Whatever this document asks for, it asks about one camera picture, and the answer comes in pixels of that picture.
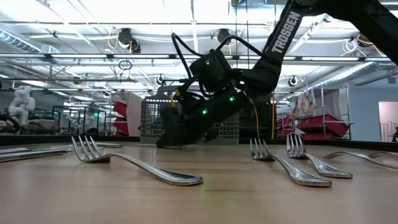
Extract white board panel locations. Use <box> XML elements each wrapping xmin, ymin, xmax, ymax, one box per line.
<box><xmin>123</xmin><ymin>91</ymin><xmax>147</xmax><ymax>138</ymax></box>

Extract silver air duct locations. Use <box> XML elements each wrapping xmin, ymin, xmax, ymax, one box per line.
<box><xmin>306</xmin><ymin>61</ymin><xmax>398</xmax><ymax>91</ymax></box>

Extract grey plastic silverware basket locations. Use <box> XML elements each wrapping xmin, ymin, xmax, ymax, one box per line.
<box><xmin>139</xmin><ymin>85</ymin><xmax>241</xmax><ymax>146</ymax></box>

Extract red storage bins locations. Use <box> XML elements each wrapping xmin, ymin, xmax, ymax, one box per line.
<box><xmin>111</xmin><ymin>101</ymin><xmax>130</xmax><ymax>137</ymax></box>

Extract red bin shelf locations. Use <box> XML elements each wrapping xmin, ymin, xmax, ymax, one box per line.
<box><xmin>276</xmin><ymin>114</ymin><xmax>351</xmax><ymax>141</ymax></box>

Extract silver fork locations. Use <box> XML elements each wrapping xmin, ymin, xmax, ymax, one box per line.
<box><xmin>322</xmin><ymin>151</ymin><xmax>398</xmax><ymax>171</ymax></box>
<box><xmin>71</xmin><ymin>135</ymin><xmax>205</xmax><ymax>187</ymax></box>
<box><xmin>249</xmin><ymin>138</ymin><xmax>333</xmax><ymax>188</ymax></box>
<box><xmin>285</xmin><ymin>133</ymin><xmax>354</xmax><ymax>180</ymax></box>
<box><xmin>368</xmin><ymin>151</ymin><xmax>398</xmax><ymax>159</ymax></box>

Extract curved yellow cable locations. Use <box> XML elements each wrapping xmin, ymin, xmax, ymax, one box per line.
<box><xmin>252</xmin><ymin>105</ymin><xmax>261</xmax><ymax>140</ymax></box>

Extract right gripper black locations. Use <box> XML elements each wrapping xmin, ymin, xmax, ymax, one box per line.
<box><xmin>156</xmin><ymin>96</ymin><xmax>228</xmax><ymax>148</ymax></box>

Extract hanging yellow cable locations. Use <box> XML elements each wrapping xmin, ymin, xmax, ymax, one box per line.
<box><xmin>271</xmin><ymin>0</ymin><xmax>277</xmax><ymax>140</ymax></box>

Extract black power box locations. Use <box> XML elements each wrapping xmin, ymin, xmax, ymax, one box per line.
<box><xmin>239</xmin><ymin>99</ymin><xmax>275</xmax><ymax>140</ymax></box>

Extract metal rack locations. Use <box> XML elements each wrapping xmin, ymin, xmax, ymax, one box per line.
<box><xmin>320</xmin><ymin>85</ymin><xmax>355</xmax><ymax>141</ymax></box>

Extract yellow cable tag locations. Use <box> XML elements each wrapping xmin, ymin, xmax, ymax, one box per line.
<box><xmin>169</xmin><ymin>88</ymin><xmax>182</xmax><ymax>107</ymax></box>

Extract long ceiling light strip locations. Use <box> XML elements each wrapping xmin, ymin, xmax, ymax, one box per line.
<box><xmin>93</xmin><ymin>53</ymin><xmax>398</xmax><ymax>62</ymax></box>

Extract colourful poster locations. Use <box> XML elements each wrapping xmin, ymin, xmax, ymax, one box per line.
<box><xmin>290</xmin><ymin>88</ymin><xmax>317</xmax><ymax>118</ymax></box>

